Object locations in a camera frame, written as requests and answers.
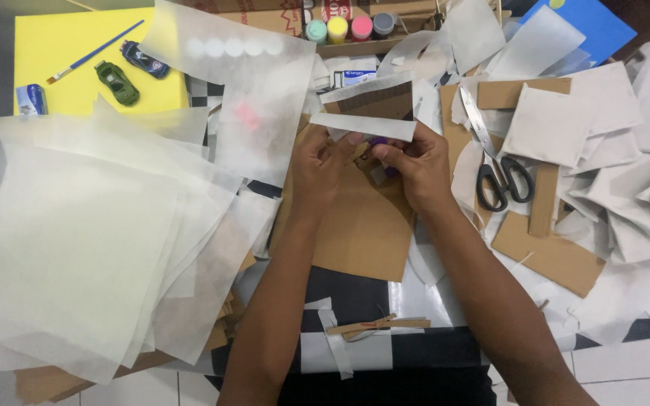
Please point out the person's right hand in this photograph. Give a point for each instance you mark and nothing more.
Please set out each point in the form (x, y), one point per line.
(426, 169)

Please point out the person's left hand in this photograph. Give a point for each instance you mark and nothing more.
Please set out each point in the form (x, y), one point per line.
(316, 163)

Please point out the small purple stapler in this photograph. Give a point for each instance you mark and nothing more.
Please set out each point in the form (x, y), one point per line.
(381, 142)

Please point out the white wrapping paper sheet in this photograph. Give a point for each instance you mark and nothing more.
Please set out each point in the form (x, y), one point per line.
(370, 127)

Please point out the small brown cardboard square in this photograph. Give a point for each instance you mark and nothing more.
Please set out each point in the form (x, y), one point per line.
(378, 104)

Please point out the large brown cardboard sheet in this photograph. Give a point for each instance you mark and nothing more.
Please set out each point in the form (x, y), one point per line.
(359, 225)

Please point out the large translucent white sheet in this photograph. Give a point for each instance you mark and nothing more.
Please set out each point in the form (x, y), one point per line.
(257, 101)

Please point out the white and blue staple box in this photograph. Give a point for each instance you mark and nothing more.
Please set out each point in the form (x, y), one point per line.
(356, 77)

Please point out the wide brown cardboard offcut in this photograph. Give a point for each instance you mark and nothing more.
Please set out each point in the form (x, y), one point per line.
(505, 93)

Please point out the narrow brown cardboard strip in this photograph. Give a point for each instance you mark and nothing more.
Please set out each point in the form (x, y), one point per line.
(544, 200)

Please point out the green lid paint pot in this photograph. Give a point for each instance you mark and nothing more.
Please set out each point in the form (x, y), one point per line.
(316, 31)

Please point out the black white chequered tablecloth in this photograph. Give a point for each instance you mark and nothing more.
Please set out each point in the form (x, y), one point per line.
(353, 293)

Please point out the yellow lid paint pot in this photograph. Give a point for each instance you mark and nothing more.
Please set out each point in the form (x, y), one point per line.
(337, 29)

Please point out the pink lid paint pot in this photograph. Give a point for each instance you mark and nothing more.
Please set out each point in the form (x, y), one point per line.
(361, 27)

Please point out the grey lid paint pot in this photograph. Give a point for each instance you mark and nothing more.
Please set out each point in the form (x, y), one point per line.
(383, 24)

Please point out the long brown cardboard offcut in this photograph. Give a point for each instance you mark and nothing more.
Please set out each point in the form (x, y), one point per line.
(556, 259)

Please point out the brown cardboard box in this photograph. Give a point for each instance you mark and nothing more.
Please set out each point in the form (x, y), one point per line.
(257, 14)

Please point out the bundle of wooden sticks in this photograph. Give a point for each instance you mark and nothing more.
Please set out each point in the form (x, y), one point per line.
(378, 325)

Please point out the white paper strip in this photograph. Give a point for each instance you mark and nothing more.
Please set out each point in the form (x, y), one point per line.
(336, 344)

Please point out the dark blue toy car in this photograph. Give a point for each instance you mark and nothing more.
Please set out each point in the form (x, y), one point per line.
(144, 59)

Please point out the heap of white wrapped squares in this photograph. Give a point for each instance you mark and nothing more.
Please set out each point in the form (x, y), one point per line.
(629, 186)

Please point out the green toy car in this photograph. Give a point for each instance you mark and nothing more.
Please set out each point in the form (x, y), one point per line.
(116, 83)

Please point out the blue paper sheet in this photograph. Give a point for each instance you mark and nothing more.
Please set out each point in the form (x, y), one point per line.
(596, 25)

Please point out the pile of white tissue sheets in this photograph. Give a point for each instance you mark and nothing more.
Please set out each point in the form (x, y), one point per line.
(76, 237)

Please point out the yellow foam sheet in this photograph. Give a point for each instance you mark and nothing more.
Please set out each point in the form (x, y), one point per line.
(76, 34)

